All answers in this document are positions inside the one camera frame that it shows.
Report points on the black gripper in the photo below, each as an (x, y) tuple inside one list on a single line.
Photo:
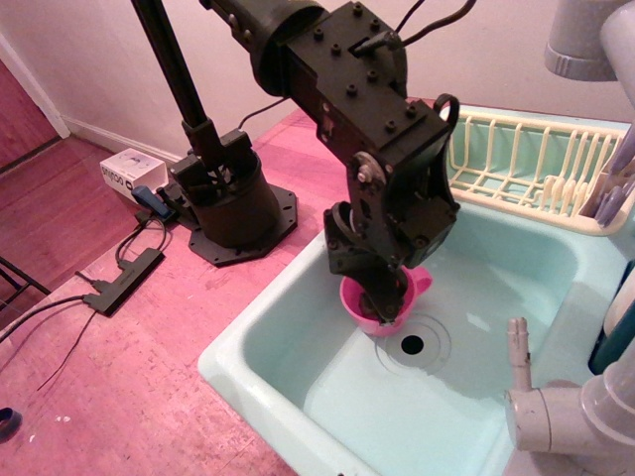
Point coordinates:
[(400, 208)]

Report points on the pink plastic cup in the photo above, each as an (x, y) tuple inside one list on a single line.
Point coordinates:
[(383, 308)]

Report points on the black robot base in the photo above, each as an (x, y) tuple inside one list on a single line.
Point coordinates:
[(235, 214)]

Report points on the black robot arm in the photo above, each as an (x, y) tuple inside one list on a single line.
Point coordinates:
[(347, 70)]

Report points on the mint green toy sink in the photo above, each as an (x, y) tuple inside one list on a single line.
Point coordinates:
[(429, 399)]

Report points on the cream dish drying rack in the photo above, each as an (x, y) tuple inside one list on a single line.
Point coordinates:
[(544, 168)]

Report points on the beige toy faucet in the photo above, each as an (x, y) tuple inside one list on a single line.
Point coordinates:
[(595, 419)]

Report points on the lavender utensils in rack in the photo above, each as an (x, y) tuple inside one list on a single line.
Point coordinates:
[(612, 194)]

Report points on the black usb hub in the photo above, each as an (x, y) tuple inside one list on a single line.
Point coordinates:
[(110, 296)]

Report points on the white cardboard box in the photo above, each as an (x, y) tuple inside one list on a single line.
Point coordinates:
[(131, 168)]

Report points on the black tape roll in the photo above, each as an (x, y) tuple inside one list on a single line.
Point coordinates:
[(11, 421)]

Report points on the blue clamp handle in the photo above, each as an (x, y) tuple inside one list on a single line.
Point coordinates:
[(145, 197)]

